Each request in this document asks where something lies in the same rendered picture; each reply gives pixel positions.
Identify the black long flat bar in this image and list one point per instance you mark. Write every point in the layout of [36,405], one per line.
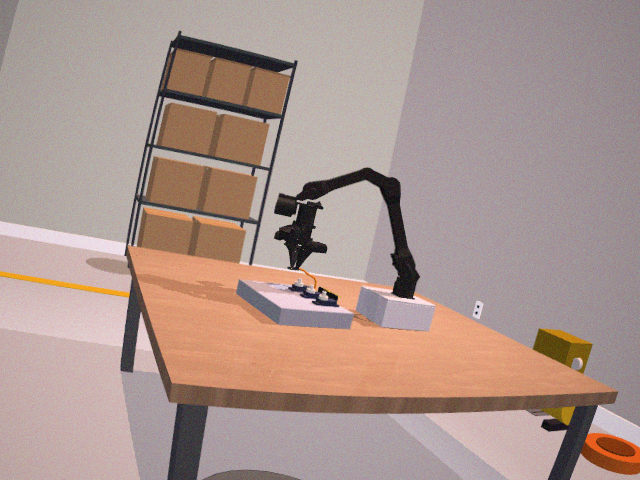
[329,294]

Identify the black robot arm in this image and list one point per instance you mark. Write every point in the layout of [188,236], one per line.
[390,188]

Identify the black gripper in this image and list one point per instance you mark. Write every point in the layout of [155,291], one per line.
[300,253]

